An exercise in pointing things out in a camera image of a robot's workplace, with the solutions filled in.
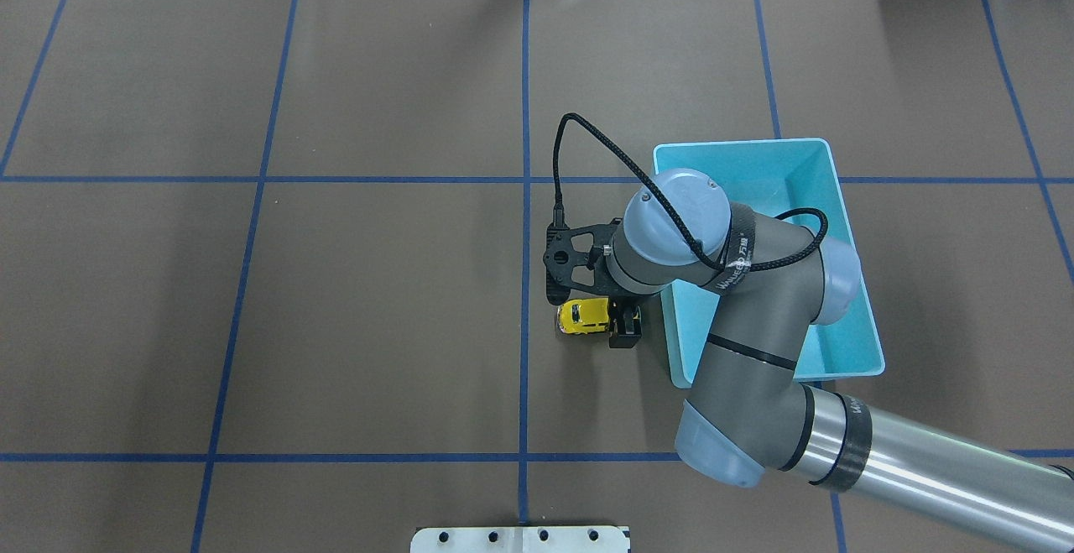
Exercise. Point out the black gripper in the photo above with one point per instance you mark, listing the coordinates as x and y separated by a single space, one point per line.
626 328

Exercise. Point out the yellow beetle toy car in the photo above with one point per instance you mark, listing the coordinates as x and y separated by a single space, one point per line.
583 316

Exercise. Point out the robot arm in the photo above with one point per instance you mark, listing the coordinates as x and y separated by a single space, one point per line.
745 412

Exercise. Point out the light blue plastic bin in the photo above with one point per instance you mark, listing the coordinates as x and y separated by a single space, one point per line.
771 176

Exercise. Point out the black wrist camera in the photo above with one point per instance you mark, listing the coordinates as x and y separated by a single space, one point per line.
560 239

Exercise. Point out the white metal base plate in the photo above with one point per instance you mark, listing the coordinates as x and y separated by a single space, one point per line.
547 538

